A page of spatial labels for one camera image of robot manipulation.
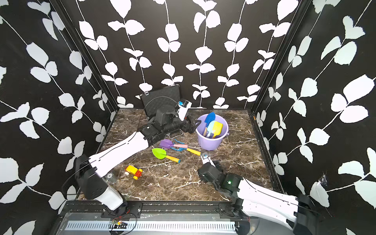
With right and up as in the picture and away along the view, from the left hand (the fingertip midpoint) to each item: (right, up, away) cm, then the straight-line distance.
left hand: (194, 115), depth 72 cm
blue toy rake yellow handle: (-13, -18, +29) cm, 36 cm away
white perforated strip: (-21, -55, -2) cm, 59 cm away
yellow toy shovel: (+15, -8, +24) cm, 30 cm away
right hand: (+5, -27, +8) cm, 28 cm away
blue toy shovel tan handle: (+11, -1, +23) cm, 26 cm away
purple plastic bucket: (+13, -18, +22) cm, 31 cm away
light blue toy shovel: (+11, -7, +25) cm, 28 cm away
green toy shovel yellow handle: (-22, -25, +23) cm, 41 cm away
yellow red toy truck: (-35, -32, +11) cm, 49 cm away
